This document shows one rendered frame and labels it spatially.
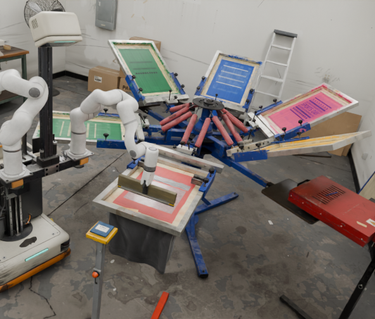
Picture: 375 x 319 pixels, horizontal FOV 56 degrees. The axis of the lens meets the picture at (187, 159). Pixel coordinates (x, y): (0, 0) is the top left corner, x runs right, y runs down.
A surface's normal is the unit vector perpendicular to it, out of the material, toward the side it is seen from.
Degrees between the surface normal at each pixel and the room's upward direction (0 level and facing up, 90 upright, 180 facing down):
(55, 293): 0
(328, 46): 90
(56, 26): 64
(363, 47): 90
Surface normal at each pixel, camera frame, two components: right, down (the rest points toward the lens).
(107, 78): -0.25, 0.39
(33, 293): 0.17, -0.87
